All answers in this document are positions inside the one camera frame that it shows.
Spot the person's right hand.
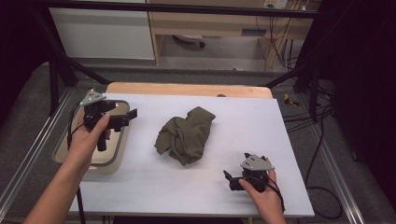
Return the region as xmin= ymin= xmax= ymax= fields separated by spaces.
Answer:
xmin=237 ymin=158 xmax=286 ymax=217

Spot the white board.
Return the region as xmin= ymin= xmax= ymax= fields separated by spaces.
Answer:
xmin=68 ymin=92 xmax=316 ymax=218

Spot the aluminium rail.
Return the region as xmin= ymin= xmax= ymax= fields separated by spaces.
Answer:
xmin=0 ymin=88 xmax=75 ymax=213
xmin=309 ymin=122 xmax=366 ymax=224

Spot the white power strip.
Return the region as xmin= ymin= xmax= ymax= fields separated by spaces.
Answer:
xmin=262 ymin=0 xmax=290 ymax=10

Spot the beige basket with grey rim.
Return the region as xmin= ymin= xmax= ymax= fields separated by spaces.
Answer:
xmin=51 ymin=98 xmax=133 ymax=180

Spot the black horizontal frame bar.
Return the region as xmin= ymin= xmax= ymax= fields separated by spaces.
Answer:
xmin=38 ymin=0 xmax=321 ymax=20

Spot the office chair base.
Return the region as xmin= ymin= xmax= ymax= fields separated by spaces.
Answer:
xmin=172 ymin=34 xmax=207 ymax=49

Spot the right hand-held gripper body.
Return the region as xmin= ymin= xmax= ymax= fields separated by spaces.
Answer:
xmin=229 ymin=154 xmax=276 ymax=193

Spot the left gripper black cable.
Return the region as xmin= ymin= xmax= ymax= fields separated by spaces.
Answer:
xmin=66 ymin=102 xmax=88 ymax=224

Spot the olive green cloth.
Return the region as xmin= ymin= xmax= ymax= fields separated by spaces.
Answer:
xmin=153 ymin=105 xmax=217 ymax=167

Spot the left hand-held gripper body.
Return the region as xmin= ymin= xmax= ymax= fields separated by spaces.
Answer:
xmin=78 ymin=89 xmax=131 ymax=152

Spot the long black floor cable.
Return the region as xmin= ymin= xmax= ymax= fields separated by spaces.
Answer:
xmin=303 ymin=105 xmax=344 ymax=220

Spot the white cabinet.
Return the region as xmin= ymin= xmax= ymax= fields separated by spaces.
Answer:
xmin=47 ymin=7 xmax=156 ymax=61

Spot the wooden table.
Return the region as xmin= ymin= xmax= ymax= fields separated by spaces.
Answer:
xmin=105 ymin=81 xmax=275 ymax=100

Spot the person's left hand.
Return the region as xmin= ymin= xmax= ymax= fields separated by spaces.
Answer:
xmin=65 ymin=113 xmax=112 ymax=173

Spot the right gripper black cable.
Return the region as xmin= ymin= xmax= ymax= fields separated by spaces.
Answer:
xmin=248 ymin=175 xmax=286 ymax=213

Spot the light wooden desk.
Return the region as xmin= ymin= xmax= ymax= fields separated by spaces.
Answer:
xmin=145 ymin=0 xmax=322 ymax=69

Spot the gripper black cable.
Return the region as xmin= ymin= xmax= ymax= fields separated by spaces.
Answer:
xmin=248 ymin=175 xmax=286 ymax=213
xmin=66 ymin=102 xmax=88 ymax=224

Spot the black metal stand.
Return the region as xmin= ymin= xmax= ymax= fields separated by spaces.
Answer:
xmin=262 ymin=55 xmax=335 ymax=123
xmin=31 ymin=7 xmax=112 ymax=118

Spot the bundle of hanging cables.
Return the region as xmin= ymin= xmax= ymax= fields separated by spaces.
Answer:
xmin=268 ymin=13 xmax=301 ymax=72

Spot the black curtain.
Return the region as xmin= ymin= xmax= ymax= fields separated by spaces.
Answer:
xmin=306 ymin=0 xmax=396 ymax=203
xmin=0 ymin=0 xmax=50 ymax=132

